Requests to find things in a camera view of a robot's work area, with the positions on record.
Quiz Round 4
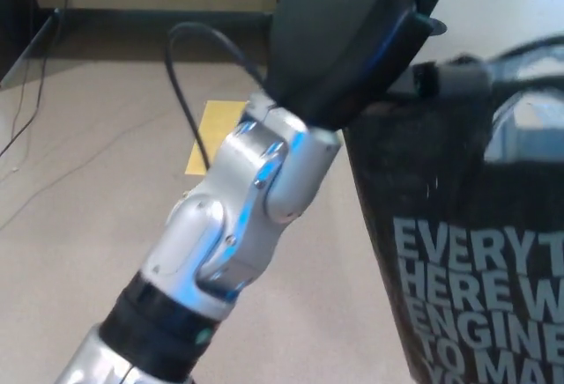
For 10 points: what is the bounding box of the thin grey floor cable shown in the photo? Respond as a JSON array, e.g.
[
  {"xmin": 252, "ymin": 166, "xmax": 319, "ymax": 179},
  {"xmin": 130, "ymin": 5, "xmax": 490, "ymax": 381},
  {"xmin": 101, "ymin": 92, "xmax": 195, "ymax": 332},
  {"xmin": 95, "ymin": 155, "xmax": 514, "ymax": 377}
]
[{"xmin": 0, "ymin": 108, "xmax": 206, "ymax": 231}]

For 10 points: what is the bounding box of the yellow paper sheet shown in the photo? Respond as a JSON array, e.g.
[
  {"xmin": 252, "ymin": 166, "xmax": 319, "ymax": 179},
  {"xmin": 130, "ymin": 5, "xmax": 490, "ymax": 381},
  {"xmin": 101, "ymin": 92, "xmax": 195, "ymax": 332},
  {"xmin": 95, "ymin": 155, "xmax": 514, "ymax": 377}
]
[{"xmin": 184, "ymin": 100, "xmax": 249, "ymax": 175}]

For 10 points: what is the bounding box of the black hanging power cable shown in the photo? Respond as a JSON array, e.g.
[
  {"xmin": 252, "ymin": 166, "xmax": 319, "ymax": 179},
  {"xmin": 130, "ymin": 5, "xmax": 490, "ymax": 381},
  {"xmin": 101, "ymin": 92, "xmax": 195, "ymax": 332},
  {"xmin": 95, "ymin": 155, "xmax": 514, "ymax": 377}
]
[{"xmin": 0, "ymin": 0, "xmax": 74, "ymax": 159}]

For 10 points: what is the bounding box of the dark wall baseboard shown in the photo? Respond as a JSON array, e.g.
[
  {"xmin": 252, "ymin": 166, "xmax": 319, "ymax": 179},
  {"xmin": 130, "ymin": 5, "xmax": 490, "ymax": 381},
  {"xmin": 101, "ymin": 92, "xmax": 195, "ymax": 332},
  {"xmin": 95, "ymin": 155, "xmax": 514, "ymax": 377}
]
[{"xmin": 56, "ymin": 6, "xmax": 274, "ymax": 31}]

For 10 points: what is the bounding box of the black printed plastic bag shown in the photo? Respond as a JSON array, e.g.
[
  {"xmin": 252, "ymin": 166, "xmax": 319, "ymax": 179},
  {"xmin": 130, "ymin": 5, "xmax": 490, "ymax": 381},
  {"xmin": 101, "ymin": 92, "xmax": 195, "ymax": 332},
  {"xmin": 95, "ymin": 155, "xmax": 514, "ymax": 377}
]
[{"xmin": 345, "ymin": 33, "xmax": 564, "ymax": 384}]

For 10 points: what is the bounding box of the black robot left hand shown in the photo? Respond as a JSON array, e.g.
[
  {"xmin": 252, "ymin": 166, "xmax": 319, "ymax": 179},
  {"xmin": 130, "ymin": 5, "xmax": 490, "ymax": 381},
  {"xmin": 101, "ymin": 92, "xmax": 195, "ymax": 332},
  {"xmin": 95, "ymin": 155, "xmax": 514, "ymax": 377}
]
[{"xmin": 263, "ymin": 0, "xmax": 493, "ymax": 132}]

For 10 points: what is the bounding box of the black cabinet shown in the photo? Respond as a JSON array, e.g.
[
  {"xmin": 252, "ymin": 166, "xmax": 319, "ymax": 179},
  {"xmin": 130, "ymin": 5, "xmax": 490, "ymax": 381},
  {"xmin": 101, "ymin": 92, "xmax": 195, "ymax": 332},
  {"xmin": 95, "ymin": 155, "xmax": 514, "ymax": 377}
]
[{"xmin": 0, "ymin": 0, "xmax": 61, "ymax": 91}]

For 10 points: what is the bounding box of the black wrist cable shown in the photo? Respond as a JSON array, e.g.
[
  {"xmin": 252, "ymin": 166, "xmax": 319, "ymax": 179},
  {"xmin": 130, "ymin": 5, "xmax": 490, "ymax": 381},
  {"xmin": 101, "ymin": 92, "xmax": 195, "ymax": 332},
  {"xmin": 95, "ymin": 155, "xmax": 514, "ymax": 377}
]
[{"xmin": 165, "ymin": 22, "xmax": 271, "ymax": 169}]

